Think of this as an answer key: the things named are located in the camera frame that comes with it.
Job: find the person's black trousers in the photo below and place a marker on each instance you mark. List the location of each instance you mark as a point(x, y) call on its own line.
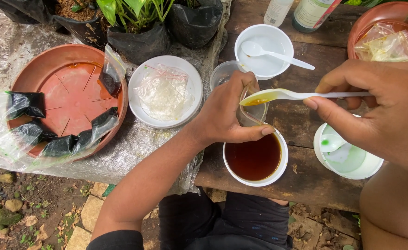
point(224, 222)

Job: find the white bowl with green residue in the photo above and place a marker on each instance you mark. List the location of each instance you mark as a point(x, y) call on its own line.
point(350, 163)

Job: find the person's right hand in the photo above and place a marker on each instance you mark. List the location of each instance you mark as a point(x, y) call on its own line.
point(391, 114)

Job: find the clear plastic sheet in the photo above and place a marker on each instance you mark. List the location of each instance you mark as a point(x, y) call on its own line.
point(138, 152)

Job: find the black grow bag green plant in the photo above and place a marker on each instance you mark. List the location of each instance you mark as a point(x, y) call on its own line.
point(139, 45)

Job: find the person's black sleeve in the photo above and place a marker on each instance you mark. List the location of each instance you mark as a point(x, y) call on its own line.
point(117, 243)

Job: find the green bottle white label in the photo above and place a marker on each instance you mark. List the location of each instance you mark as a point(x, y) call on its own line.
point(311, 14)

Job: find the zip bag of black soil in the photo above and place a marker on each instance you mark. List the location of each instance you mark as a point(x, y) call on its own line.
point(110, 81)
point(30, 133)
point(26, 104)
point(59, 146)
point(103, 119)

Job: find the white bowl of brown liquid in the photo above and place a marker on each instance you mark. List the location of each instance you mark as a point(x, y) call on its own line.
point(254, 158)

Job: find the clean white plastic spoon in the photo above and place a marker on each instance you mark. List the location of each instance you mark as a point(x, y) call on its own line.
point(259, 50)

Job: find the white plastic bottle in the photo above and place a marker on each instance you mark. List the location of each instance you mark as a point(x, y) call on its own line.
point(277, 12)

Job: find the white bowl of clear liquid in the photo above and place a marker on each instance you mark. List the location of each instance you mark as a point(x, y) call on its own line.
point(264, 59)

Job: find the terracotta saucer with bags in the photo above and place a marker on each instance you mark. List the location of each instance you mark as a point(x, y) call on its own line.
point(381, 14)

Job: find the small clear zip bag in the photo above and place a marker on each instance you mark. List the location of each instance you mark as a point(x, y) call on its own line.
point(254, 113)

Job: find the white plastic spoon brown liquid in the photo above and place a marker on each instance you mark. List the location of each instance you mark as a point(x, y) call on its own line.
point(277, 94)

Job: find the white round plate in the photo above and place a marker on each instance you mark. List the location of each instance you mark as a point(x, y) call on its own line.
point(144, 111)

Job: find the clear bags with yellow liquid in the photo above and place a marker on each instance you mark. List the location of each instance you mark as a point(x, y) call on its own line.
point(388, 47)

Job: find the clear plastic cup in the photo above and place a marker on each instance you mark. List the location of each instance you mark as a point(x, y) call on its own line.
point(224, 73)

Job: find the large terracotta plastic saucer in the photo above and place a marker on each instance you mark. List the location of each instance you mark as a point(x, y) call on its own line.
point(71, 93)

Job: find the black grow bag with mulch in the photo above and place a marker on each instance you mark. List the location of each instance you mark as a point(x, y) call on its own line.
point(85, 29)

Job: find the person's left hand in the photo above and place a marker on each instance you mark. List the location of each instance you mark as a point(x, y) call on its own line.
point(217, 118)

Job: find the pile of empty zip bags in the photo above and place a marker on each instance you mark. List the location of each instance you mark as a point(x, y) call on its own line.
point(164, 93)

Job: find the white spoon with green drop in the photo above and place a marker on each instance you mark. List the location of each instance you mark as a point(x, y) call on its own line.
point(330, 142)

